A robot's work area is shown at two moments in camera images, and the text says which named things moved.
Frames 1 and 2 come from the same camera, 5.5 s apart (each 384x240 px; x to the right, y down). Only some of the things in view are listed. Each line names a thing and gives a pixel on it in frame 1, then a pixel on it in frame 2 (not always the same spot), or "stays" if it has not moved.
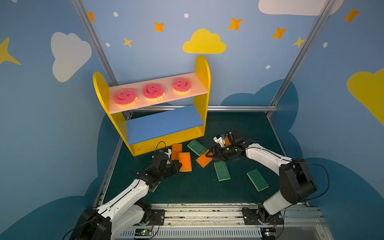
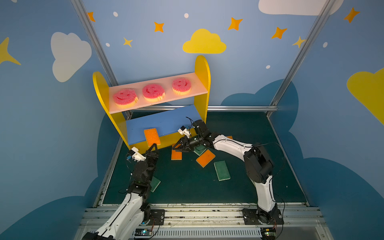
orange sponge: x=185 y=158 -> x=152 y=136
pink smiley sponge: x=125 y=98 stays
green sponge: x=222 y=171 stays
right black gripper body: x=218 y=153 -> x=187 y=142
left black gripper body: x=173 y=166 -> x=149 y=156
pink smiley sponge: x=181 y=86 stays
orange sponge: x=203 y=160 stays
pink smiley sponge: x=153 y=92 stays
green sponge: x=196 y=147 stays
